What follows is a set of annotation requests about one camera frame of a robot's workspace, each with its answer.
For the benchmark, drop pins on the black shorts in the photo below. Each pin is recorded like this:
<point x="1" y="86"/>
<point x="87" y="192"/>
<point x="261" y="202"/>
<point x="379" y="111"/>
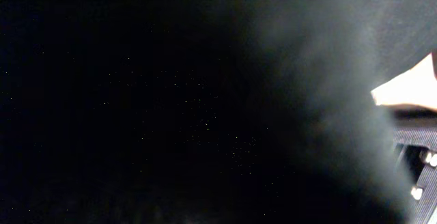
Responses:
<point x="205" y="111"/>

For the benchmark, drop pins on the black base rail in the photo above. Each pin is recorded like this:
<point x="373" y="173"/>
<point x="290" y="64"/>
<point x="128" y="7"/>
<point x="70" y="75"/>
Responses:
<point x="415" y="147"/>

